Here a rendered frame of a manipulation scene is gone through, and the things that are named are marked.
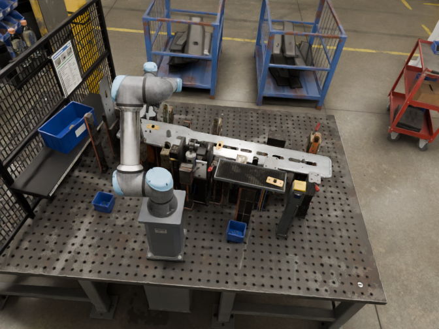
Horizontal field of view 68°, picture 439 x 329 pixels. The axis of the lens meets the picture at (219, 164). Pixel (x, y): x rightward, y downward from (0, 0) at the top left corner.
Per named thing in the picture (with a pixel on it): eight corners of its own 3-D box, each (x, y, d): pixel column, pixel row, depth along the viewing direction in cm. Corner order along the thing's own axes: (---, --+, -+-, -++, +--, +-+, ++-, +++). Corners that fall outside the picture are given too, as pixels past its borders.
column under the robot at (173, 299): (191, 313, 234) (189, 274, 185) (148, 309, 234) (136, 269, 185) (195, 272, 255) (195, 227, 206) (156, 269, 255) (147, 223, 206)
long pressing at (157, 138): (330, 155, 210) (332, 153, 209) (331, 181, 195) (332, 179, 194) (128, 116, 224) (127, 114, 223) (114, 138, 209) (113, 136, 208)
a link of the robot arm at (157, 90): (172, 78, 135) (182, 74, 182) (145, 77, 135) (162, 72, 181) (171, 106, 139) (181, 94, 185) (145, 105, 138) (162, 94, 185)
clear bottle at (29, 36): (44, 53, 190) (32, 19, 175) (38, 59, 185) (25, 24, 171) (34, 51, 190) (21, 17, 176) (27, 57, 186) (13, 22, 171)
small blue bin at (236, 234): (245, 230, 202) (247, 222, 195) (242, 245, 195) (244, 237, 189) (228, 226, 203) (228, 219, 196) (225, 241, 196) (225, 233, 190)
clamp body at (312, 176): (307, 207, 217) (323, 172, 190) (306, 221, 209) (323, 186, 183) (292, 203, 218) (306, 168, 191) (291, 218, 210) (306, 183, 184)
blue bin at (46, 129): (98, 123, 211) (94, 108, 201) (66, 155, 191) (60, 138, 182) (77, 116, 214) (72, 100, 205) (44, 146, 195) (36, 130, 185)
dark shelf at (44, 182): (119, 100, 233) (118, 97, 231) (48, 200, 173) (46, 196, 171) (90, 95, 235) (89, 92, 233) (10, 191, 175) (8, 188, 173)
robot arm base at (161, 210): (175, 219, 158) (174, 207, 151) (144, 216, 158) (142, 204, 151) (179, 194, 168) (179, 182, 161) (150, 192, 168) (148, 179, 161)
